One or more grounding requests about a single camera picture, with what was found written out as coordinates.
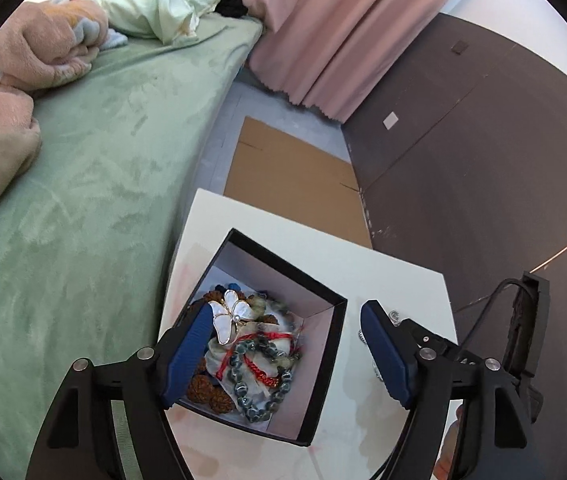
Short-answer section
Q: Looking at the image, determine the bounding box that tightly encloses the silver chain necklace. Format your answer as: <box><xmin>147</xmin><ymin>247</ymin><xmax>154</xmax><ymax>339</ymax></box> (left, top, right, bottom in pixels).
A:
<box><xmin>356</xmin><ymin>309</ymin><xmax>403</xmax><ymax>380</ymax></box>

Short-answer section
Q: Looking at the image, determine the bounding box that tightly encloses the white butterfly brooch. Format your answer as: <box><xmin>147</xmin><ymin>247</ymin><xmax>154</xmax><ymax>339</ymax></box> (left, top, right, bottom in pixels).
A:
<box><xmin>207</xmin><ymin>288</ymin><xmax>257</xmax><ymax>346</ymax></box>

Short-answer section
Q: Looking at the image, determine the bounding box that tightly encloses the brown rudraksha bead bracelet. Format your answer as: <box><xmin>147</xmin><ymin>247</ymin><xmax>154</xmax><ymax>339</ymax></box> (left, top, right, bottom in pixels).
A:
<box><xmin>183</xmin><ymin>356</ymin><xmax>237</xmax><ymax>416</ymax></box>

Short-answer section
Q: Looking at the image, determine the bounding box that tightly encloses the dark bead bracelet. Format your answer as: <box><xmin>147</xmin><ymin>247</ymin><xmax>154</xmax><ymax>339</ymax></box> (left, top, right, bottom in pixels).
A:
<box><xmin>188</xmin><ymin>283</ymin><xmax>295</xmax><ymax>326</ymax></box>

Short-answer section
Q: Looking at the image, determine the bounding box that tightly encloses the black jewelry box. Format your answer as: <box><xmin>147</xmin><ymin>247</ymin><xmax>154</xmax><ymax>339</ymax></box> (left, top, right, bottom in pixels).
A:
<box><xmin>174</xmin><ymin>229</ymin><xmax>347</xmax><ymax>446</ymax></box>

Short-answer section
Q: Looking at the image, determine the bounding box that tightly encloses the grey green bead bracelet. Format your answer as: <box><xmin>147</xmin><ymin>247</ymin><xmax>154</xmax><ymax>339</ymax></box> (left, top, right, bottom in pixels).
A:
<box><xmin>226</xmin><ymin>336</ymin><xmax>301</xmax><ymax>424</ymax></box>

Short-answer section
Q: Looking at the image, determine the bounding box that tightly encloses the person's right hand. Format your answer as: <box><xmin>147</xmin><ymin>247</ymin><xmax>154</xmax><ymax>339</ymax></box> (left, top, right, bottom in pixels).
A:
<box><xmin>432</xmin><ymin>405</ymin><xmax>463</xmax><ymax>480</ymax></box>

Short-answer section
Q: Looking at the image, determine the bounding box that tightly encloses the green bed sheet mattress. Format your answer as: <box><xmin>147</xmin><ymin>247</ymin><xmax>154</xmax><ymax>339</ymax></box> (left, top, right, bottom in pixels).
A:
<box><xmin>0</xmin><ymin>14</ymin><xmax>262</xmax><ymax>479</ymax></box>

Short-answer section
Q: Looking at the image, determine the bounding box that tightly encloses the flattened brown cardboard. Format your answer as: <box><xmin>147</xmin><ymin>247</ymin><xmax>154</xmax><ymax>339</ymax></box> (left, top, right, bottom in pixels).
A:
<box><xmin>224</xmin><ymin>117</ymin><xmax>372</xmax><ymax>248</ymax></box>

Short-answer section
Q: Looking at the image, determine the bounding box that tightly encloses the pink curtain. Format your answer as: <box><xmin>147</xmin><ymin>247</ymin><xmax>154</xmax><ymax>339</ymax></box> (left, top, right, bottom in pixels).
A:
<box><xmin>243</xmin><ymin>0</ymin><xmax>448</xmax><ymax>122</ymax></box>

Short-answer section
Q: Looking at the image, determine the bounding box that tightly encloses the peach fleece blanket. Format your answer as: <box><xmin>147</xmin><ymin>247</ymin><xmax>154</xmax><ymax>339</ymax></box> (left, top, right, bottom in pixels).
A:
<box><xmin>0</xmin><ymin>0</ymin><xmax>128</xmax><ymax>197</ymax></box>

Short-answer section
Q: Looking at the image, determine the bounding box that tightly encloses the black cable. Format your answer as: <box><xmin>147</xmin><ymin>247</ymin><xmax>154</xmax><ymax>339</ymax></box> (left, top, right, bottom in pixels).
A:
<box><xmin>455</xmin><ymin>277</ymin><xmax>535</xmax><ymax>348</ymax></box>

